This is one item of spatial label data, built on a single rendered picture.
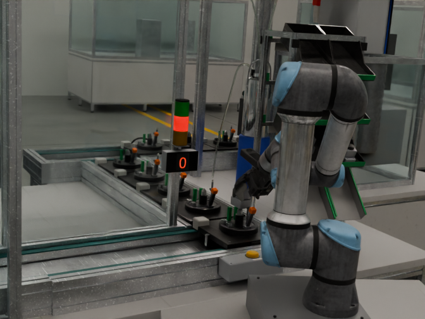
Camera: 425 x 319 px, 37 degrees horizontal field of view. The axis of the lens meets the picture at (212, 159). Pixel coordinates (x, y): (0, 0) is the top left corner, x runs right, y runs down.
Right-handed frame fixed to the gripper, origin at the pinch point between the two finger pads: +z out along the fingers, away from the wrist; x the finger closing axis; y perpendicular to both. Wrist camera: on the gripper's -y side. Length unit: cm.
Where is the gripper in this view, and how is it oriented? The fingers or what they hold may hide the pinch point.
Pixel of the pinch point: (240, 192)
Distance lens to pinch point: 224.8
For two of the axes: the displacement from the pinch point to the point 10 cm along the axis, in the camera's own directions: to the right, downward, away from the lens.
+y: 3.4, 8.1, -4.8
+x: 8.6, -0.6, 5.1
